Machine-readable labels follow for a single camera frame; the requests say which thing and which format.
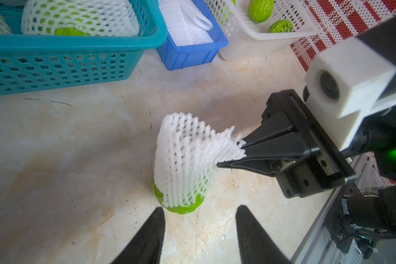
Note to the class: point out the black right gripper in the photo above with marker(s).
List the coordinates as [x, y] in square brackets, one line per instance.
[291, 146]

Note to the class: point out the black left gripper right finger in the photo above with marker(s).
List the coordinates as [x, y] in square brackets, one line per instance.
[255, 245]

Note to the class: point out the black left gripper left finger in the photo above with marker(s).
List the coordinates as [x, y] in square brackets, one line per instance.
[146, 245]

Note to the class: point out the green custard apple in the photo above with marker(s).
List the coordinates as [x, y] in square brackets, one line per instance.
[260, 10]
[179, 209]

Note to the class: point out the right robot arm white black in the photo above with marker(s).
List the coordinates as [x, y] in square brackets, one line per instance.
[377, 134]

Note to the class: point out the dark-spotted custard apple front right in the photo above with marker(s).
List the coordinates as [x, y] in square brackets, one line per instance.
[281, 26]

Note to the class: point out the dark-spotted custard apple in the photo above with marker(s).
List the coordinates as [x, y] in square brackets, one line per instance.
[281, 26]
[228, 7]

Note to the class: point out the dark-spotted custard apple front left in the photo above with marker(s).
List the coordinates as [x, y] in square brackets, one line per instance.
[228, 7]

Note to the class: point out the stack of white foam nets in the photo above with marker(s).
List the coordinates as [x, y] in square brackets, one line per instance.
[186, 24]

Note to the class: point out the sleeved custard apple front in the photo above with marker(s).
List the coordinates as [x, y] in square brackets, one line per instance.
[80, 18]

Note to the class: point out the white perforated plastic basket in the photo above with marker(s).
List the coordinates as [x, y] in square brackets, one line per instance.
[246, 38]

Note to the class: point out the blue plastic tray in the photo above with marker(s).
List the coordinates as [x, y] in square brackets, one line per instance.
[174, 57]

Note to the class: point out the teal plastic basket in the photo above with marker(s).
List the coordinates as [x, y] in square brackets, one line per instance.
[34, 63]

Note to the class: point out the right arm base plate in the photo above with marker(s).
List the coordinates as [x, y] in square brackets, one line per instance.
[333, 238]

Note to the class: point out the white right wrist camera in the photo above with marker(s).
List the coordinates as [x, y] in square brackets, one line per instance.
[345, 83]

